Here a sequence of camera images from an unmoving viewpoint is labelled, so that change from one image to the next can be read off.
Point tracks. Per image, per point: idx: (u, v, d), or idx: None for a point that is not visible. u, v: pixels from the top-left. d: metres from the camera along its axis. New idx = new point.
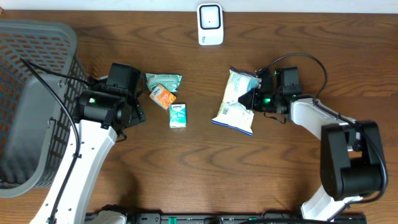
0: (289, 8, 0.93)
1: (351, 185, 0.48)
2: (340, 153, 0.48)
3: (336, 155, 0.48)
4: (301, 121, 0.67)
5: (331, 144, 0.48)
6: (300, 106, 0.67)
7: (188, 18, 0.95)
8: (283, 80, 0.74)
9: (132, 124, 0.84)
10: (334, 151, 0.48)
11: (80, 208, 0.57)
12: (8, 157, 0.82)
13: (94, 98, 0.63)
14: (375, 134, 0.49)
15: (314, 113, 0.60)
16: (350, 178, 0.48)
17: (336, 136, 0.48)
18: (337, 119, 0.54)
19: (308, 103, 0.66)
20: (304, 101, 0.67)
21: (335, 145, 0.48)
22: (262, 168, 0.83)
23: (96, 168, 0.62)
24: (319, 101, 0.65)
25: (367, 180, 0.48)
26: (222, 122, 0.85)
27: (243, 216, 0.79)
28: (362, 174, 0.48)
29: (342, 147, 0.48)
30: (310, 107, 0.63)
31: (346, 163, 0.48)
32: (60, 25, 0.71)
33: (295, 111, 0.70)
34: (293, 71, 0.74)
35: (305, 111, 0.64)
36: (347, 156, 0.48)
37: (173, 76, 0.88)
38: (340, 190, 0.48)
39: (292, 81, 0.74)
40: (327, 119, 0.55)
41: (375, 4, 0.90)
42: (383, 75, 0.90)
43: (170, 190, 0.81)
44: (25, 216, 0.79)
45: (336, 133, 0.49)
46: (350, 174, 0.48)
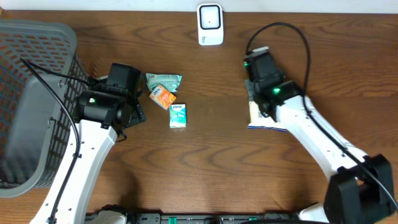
0: (289, 8, 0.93)
1: None
2: (351, 204, 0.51)
3: (347, 206, 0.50)
4: (294, 130, 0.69)
5: (341, 196, 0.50)
6: (292, 117, 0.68)
7: (188, 19, 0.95)
8: (258, 71, 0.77)
9: (132, 124, 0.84)
10: (346, 202, 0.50)
11: (80, 208, 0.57)
12: (8, 157, 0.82)
13: (94, 98, 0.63)
14: (387, 172, 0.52)
15: (314, 138, 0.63)
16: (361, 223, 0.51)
17: (346, 188, 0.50)
18: (344, 155, 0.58)
19: (301, 114, 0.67)
20: (295, 110, 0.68)
21: (346, 198, 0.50)
22: (263, 167, 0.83)
23: (96, 168, 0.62)
24: (312, 111, 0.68)
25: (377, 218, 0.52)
26: (259, 126, 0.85)
27: (243, 216, 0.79)
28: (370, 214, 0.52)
29: (352, 196, 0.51)
30: (305, 124, 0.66)
31: (356, 211, 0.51)
32: (60, 25, 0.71)
33: (284, 119, 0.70)
34: (263, 62, 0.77)
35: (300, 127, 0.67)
36: (357, 204, 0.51)
37: (173, 76, 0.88)
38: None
39: (267, 70, 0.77)
40: (333, 155, 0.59)
41: (375, 4, 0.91)
42: (382, 75, 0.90)
43: (170, 190, 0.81)
44: (24, 216, 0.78)
45: (346, 183, 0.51)
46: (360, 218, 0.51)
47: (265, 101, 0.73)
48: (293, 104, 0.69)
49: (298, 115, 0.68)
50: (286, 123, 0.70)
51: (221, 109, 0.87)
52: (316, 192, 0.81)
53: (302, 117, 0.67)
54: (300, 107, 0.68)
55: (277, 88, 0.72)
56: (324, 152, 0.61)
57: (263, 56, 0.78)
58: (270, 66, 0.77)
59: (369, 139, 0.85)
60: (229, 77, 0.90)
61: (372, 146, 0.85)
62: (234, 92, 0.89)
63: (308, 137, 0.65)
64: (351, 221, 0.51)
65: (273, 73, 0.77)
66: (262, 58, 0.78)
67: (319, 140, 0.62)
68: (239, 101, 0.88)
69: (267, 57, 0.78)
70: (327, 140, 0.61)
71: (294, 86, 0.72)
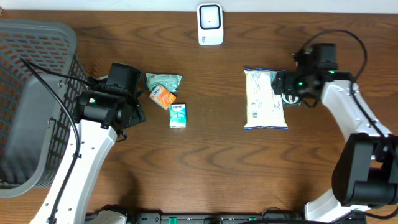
0: (289, 8, 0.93)
1: (362, 195, 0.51)
2: (361, 165, 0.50)
3: (357, 165, 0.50)
4: (329, 104, 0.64)
5: (354, 156, 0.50)
6: (334, 93, 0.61)
7: (188, 19, 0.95)
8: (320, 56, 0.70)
9: (132, 124, 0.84)
10: (357, 160, 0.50)
11: (80, 208, 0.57)
12: (8, 157, 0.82)
13: (94, 98, 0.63)
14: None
15: (349, 110, 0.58)
16: (363, 188, 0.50)
17: (362, 148, 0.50)
18: (370, 126, 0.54)
19: (344, 91, 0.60)
20: (339, 86, 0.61)
21: (359, 157, 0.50)
22: (263, 167, 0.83)
23: (97, 168, 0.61)
24: (356, 91, 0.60)
25: (380, 193, 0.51)
26: (255, 126, 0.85)
27: (243, 216, 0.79)
28: (375, 186, 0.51)
29: (364, 160, 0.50)
30: (345, 99, 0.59)
31: (363, 177, 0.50)
32: (60, 25, 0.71)
33: (324, 93, 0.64)
34: (330, 47, 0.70)
35: (338, 101, 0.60)
36: (367, 168, 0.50)
37: (173, 76, 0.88)
38: (349, 196, 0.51)
39: (329, 56, 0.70)
40: (358, 125, 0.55)
41: (375, 4, 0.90)
42: (382, 75, 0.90)
43: (170, 190, 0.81)
44: (24, 216, 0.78)
45: (364, 144, 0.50)
46: (364, 185, 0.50)
47: (317, 79, 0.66)
48: (339, 83, 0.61)
49: (342, 91, 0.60)
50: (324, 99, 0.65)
51: (221, 109, 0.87)
52: (316, 192, 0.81)
53: (344, 93, 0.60)
54: (346, 87, 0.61)
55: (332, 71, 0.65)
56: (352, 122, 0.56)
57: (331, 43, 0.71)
58: (333, 55, 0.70)
59: None
60: (229, 77, 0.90)
61: None
62: (234, 92, 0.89)
63: (343, 109, 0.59)
64: (354, 181, 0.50)
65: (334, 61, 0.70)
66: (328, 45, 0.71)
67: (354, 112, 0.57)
68: (239, 100, 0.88)
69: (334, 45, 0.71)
70: (360, 114, 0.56)
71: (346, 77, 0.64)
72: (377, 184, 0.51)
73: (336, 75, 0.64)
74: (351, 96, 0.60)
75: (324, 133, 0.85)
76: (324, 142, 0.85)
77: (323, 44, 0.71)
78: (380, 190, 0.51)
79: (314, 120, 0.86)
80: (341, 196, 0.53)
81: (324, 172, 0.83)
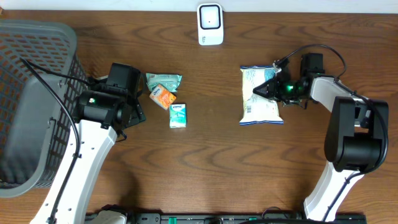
0: (289, 8, 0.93)
1: (351, 152, 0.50)
2: (346, 122, 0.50)
3: (342, 123, 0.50)
4: (319, 96, 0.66)
5: (339, 114, 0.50)
6: (323, 84, 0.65)
7: (188, 18, 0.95)
8: (308, 63, 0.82)
9: (132, 124, 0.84)
10: (342, 119, 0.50)
11: (81, 208, 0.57)
12: (8, 157, 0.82)
13: (94, 98, 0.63)
14: (385, 112, 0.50)
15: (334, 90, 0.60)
16: (351, 147, 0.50)
17: (346, 106, 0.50)
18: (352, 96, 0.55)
19: (330, 81, 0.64)
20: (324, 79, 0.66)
21: (344, 116, 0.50)
22: (263, 168, 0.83)
23: (96, 168, 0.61)
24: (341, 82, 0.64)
25: (367, 150, 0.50)
26: (250, 121, 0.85)
27: (243, 216, 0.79)
28: (363, 144, 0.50)
29: (349, 118, 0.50)
30: (331, 85, 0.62)
31: (349, 133, 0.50)
32: (60, 25, 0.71)
33: (318, 88, 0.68)
34: (318, 57, 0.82)
35: (324, 90, 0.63)
36: (352, 126, 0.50)
37: (173, 76, 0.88)
38: (339, 155, 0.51)
39: (318, 65, 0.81)
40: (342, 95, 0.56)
41: (375, 4, 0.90)
42: (382, 75, 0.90)
43: (170, 190, 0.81)
44: (24, 216, 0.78)
45: (348, 102, 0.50)
46: (352, 142, 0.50)
47: (306, 79, 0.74)
48: (325, 78, 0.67)
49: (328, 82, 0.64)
50: (318, 93, 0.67)
51: (221, 109, 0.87)
52: None
53: (330, 82, 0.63)
54: (332, 80, 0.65)
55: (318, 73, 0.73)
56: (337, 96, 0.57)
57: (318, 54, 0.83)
58: (319, 63, 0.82)
59: None
60: (229, 77, 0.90)
61: None
62: (234, 92, 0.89)
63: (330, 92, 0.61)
64: (341, 139, 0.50)
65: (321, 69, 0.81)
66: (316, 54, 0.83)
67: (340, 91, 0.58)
68: (239, 101, 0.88)
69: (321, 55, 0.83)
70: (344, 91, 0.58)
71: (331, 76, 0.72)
72: (364, 142, 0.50)
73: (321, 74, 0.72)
74: (334, 83, 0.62)
75: (324, 134, 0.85)
76: None
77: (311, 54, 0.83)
78: (368, 147, 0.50)
79: (314, 120, 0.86)
80: (332, 159, 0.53)
81: None
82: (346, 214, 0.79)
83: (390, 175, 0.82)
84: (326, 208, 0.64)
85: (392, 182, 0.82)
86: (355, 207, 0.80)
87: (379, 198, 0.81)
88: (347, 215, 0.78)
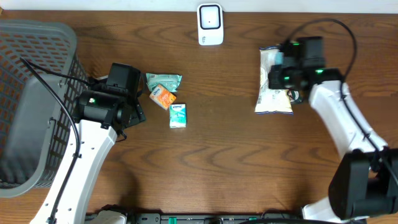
0: (289, 8, 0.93)
1: (360, 213, 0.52)
2: (358, 185, 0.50)
3: (354, 185, 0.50)
4: (321, 108, 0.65)
5: (351, 178, 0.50)
6: (324, 98, 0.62)
7: (188, 18, 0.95)
8: (306, 50, 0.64)
9: (132, 124, 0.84)
10: (353, 180, 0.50)
11: (80, 208, 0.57)
12: (8, 157, 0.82)
13: (94, 98, 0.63)
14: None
15: (341, 119, 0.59)
16: (361, 207, 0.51)
17: (359, 167, 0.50)
18: (365, 139, 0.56)
19: (334, 96, 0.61)
20: (329, 91, 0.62)
21: (355, 179, 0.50)
22: (263, 167, 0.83)
23: (96, 168, 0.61)
24: (346, 94, 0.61)
25: (379, 205, 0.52)
26: (263, 112, 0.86)
27: (243, 216, 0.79)
28: (373, 200, 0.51)
29: (360, 181, 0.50)
30: (336, 106, 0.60)
31: (360, 196, 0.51)
32: (60, 25, 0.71)
33: (316, 96, 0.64)
34: (316, 41, 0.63)
35: (329, 107, 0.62)
36: (364, 186, 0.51)
37: (173, 76, 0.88)
38: (349, 214, 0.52)
39: (316, 51, 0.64)
40: (352, 136, 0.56)
41: (375, 4, 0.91)
42: (382, 74, 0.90)
43: (170, 190, 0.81)
44: (24, 216, 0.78)
45: (360, 163, 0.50)
46: (363, 203, 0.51)
47: (304, 79, 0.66)
48: (329, 84, 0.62)
49: (332, 96, 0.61)
50: (316, 101, 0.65)
51: (221, 109, 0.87)
52: (316, 192, 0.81)
53: (335, 99, 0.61)
54: (336, 89, 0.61)
55: (320, 70, 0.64)
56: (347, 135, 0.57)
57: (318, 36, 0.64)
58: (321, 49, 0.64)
59: None
60: (229, 77, 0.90)
61: None
62: (234, 92, 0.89)
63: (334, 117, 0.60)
64: (352, 200, 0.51)
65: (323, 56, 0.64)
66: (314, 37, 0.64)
67: (348, 122, 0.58)
68: (239, 101, 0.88)
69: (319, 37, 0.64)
70: (354, 125, 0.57)
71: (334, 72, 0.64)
72: (375, 198, 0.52)
73: (323, 75, 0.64)
74: (341, 101, 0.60)
75: (324, 133, 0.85)
76: (324, 142, 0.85)
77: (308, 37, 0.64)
78: (377, 202, 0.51)
79: (314, 120, 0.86)
80: (339, 213, 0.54)
81: (324, 172, 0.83)
82: None
83: None
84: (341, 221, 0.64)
85: None
86: None
87: None
88: None
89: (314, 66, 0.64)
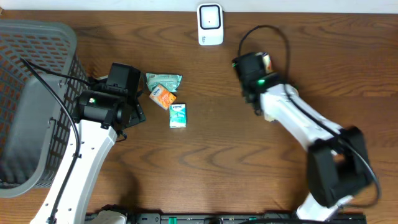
0: (289, 8, 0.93)
1: (341, 195, 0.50)
2: (328, 172, 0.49)
3: (324, 174, 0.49)
4: (277, 114, 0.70)
5: (319, 167, 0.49)
6: (275, 103, 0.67)
7: (188, 18, 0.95)
8: (244, 68, 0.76)
9: (132, 124, 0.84)
10: (322, 170, 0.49)
11: (81, 208, 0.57)
12: (8, 157, 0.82)
13: (94, 98, 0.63)
14: (361, 140, 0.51)
15: (292, 117, 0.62)
16: (339, 190, 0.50)
17: (323, 155, 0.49)
18: (318, 127, 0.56)
19: (282, 98, 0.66)
20: (275, 95, 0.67)
21: (324, 167, 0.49)
22: (263, 167, 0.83)
23: (96, 168, 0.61)
24: (291, 95, 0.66)
25: (355, 183, 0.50)
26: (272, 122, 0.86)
27: (243, 216, 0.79)
28: (349, 181, 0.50)
29: (329, 166, 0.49)
30: (285, 106, 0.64)
31: (334, 180, 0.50)
32: (60, 25, 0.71)
33: (267, 104, 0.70)
34: (249, 58, 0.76)
35: (281, 110, 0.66)
36: (334, 171, 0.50)
37: (173, 76, 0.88)
38: (329, 201, 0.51)
39: (253, 67, 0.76)
40: (308, 129, 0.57)
41: (375, 4, 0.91)
42: (382, 74, 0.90)
43: (170, 190, 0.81)
44: (25, 216, 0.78)
45: (323, 150, 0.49)
46: (339, 185, 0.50)
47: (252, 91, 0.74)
48: (273, 91, 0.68)
49: (280, 99, 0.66)
50: (272, 109, 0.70)
51: (221, 109, 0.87)
52: None
53: (282, 101, 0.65)
54: (282, 93, 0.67)
55: (262, 79, 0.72)
56: (301, 129, 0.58)
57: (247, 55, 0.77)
58: (257, 65, 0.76)
59: (369, 139, 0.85)
60: (229, 77, 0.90)
61: (373, 145, 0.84)
62: (234, 92, 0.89)
63: (288, 118, 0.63)
64: (329, 187, 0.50)
65: (260, 71, 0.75)
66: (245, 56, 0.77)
67: (297, 119, 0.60)
68: (239, 101, 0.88)
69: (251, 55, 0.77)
70: (303, 118, 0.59)
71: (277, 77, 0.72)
72: (349, 177, 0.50)
73: (267, 83, 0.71)
74: (289, 101, 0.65)
75: None
76: None
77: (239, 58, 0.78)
78: (354, 181, 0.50)
79: None
80: (324, 202, 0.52)
81: None
82: (346, 214, 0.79)
83: (390, 175, 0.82)
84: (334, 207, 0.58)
85: (392, 182, 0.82)
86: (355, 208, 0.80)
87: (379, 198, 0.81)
88: (347, 215, 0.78)
89: (255, 79, 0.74)
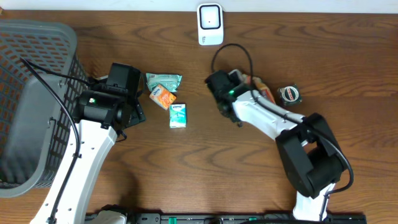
0: (289, 8, 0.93)
1: (319, 182, 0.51)
2: (299, 159, 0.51)
3: (297, 163, 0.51)
4: (250, 119, 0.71)
5: (290, 155, 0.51)
6: (244, 107, 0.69)
7: (188, 19, 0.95)
8: (214, 84, 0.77)
9: (132, 124, 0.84)
10: (293, 158, 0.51)
11: (81, 208, 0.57)
12: (8, 157, 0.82)
13: (94, 98, 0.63)
14: (324, 124, 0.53)
15: (260, 116, 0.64)
16: (316, 175, 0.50)
17: (290, 145, 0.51)
18: (285, 120, 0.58)
19: (249, 102, 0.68)
20: (243, 100, 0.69)
21: (293, 154, 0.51)
22: (263, 167, 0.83)
23: (96, 168, 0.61)
24: (258, 97, 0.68)
25: (330, 167, 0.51)
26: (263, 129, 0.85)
27: (243, 216, 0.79)
28: (324, 167, 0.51)
29: (299, 153, 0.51)
30: (254, 109, 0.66)
31: (308, 166, 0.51)
32: (60, 25, 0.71)
33: (239, 111, 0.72)
34: (218, 75, 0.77)
35: (250, 114, 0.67)
36: (306, 159, 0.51)
37: (173, 76, 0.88)
38: (311, 190, 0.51)
39: (223, 82, 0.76)
40: (275, 124, 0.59)
41: (375, 4, 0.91)
42: (383, 74, 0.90)
43: (170, 190, 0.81)
44: (25, 216, 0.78)
45: (289, 139, 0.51)
46: (315, 170, 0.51)
47: (225, 103, 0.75)
48: (242, 97, 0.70)
49: (247, 103, 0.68)
50: (245, 115, 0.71)
51: None
52: None
53: (250, 104, 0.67)
54: (249, 97, 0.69)
55: (232, 90, 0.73)
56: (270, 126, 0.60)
57: (218, 72, 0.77)
58: (226, 79, 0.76)
59: (369, 139, 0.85)
60: None
61: (373, 145, 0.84)
62: None
63: (258, 119, 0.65)
64: (305, 177, 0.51)
65: (229, 84, 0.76)
66: (216, 73, 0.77)
67: (265, 117, 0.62)
68: None
69: (221, 71, 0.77)
70: (270, 115, 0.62)
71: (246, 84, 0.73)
72: (324, 163, 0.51)
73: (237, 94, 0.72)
74: (256, 103, 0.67)
75: None
76: None
77: (211, 75, 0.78)
78: (329, 166, 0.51)
79: None
80: (306, 193, 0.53)
81: None
82: (346, 214, 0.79)
83: (390, 174, 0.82)
84: (323, 196, 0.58)
85: (392, 182, 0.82)
86: (355, 208, 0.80)
87: (379, 198, 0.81)
88: (347, 215, 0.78)
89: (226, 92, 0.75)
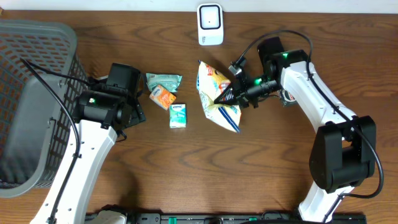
0: (289, 8, 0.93)
1: (340, 179, 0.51)
2: (334, 155, 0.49)
3: (330, 157, 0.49)
4: (288, 88, 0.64)
5: (326, 148, 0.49)
6: (293, 79, 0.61)
7: (188, 19, 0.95)
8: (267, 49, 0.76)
9: (132, 124, 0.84)
10: (329, 152, 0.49)
11: (80, 208, 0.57)
12: (7, 157, 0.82)
13: (94, 99, 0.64)
14: (372, 130, 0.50)
15: (310, 96, 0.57)
16: (340, 173, 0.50)
17: (331, 140, 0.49)
18: (335, 112, 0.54)
19: (302, 75, 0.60)
20: (296, 71, 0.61)
21: (330, 149, 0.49)
22: (263, 167, 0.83)
23: (97, 168, 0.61)
24: (314, 75, 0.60)
25: (356, 171, 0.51)
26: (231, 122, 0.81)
27: (243, 216, 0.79)
28: (352, 168, 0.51)
29: (336, 149, 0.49)
30: (305, 85, 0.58)
31: (337, 164, 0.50)
32: (60, 25, 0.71)
33: (286, 79, 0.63)
34: (273, 42, 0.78)
35: (298, 88, 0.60)
36: (340, 157, 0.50)
37: (173, 76, 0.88)
38: (329, 185, 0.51)
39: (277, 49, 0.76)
40: (324, 112, 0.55)
41: (374, 4, 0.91)
42: (383, 74, 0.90)
43: (170, 190, 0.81)
44: (24, 216, 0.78)
45: (333, 135, 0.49)
46: (342, 170, 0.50)
47: (273, 63, 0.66)
48: (295, 67, 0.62)
49: (300, 75, 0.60)
50: (286, 84, 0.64)
51: None
52: None
53: (303, 78, 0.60)
54: (303, 70, 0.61)
55: (285, 53, 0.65)
56: (316, 110, 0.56)
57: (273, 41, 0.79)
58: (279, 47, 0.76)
59: None
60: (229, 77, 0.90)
61: None
62: None
63: (303, 96, 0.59)
64: (331, 172, 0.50)
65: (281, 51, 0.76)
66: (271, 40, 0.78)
67: (314, 99, 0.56)
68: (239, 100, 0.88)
69: (277, 41, 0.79)
70: (322, 100, 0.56)
71: (302, 54, 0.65)
72: (352, 166, 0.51)
73: (290, 57, 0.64)
74: (309, 80, 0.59)
75: None
76: None
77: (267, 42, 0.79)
78: (356, 169, 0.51)
79: None
80: (322, 185, 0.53)
81: None
82: (346, 214, 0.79)
83: (390, 174, 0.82)
84: (336, 196, 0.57)
85: (392, 182, 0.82)
86: (355, 208, 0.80)
87: (380, 198, 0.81)
88: (347, 215, 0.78)
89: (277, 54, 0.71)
